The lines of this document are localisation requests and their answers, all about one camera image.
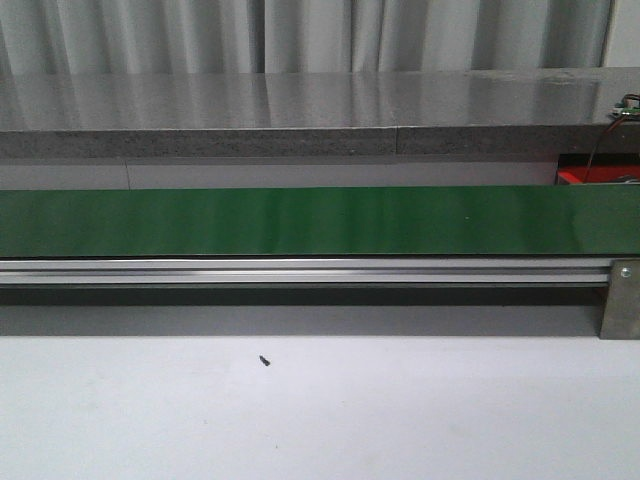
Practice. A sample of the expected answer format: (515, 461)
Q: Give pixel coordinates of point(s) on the grey pleated curtain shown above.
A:
(134, 37)

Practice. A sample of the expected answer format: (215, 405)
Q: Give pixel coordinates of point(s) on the small green circuit board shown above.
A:
(627, 108)

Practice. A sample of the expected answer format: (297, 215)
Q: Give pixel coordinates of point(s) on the aluminium conveyor side rail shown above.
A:
(578, 270)

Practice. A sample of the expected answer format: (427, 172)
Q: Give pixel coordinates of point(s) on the grey stone counter slab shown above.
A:
(540, 111)

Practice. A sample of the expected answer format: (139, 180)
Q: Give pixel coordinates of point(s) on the red bin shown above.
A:
(603, 168)

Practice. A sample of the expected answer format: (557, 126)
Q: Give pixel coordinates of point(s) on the green conveyor belt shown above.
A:
(586, 220)

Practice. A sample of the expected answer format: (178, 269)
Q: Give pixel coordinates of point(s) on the metal conveyor support bracket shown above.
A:
(621, 313)

